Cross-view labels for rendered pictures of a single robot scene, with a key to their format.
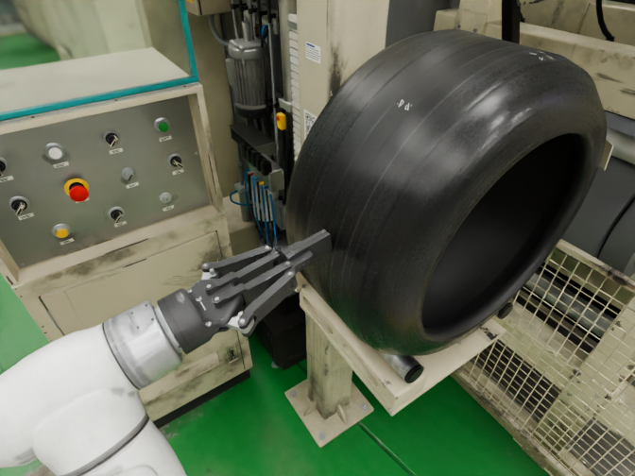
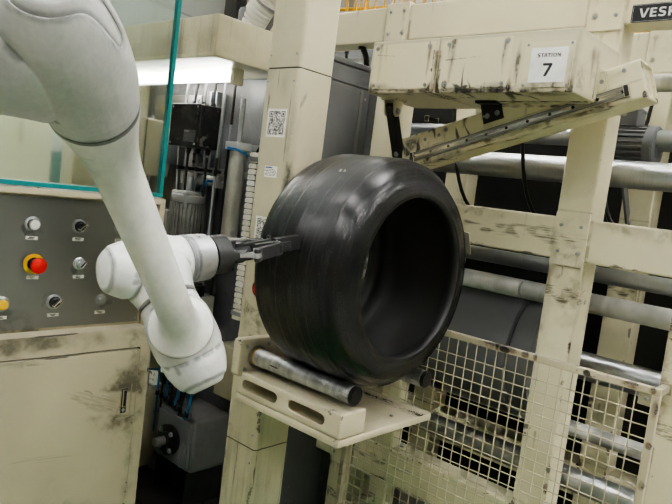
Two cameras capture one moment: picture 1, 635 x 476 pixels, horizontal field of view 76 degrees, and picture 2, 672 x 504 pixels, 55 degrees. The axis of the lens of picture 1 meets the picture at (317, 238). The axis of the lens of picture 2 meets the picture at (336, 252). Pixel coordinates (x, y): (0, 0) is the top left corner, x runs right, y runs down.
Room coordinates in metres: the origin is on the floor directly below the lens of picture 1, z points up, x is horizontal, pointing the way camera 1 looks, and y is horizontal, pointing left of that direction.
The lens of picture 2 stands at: (-0.93, 0.25, 1.35)
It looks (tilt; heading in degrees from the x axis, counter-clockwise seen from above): 5 degrees down; 346
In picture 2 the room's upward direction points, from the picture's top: 7 degrees clockwise
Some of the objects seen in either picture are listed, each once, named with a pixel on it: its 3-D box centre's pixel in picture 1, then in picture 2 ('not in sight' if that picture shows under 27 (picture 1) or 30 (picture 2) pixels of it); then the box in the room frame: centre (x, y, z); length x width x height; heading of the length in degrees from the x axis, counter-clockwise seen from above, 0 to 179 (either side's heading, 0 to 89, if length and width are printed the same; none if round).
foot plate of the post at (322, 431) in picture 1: (328, 399); not in sight; (0.85, -0.05, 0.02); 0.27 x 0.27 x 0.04; 34
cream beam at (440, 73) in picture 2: not in sight; (485, 74); (0.71, -0.52, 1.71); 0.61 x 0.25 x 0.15; 34
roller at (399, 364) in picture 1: (359, 316); (302, 374); (0.57, -0.09, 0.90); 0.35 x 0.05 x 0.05; 34
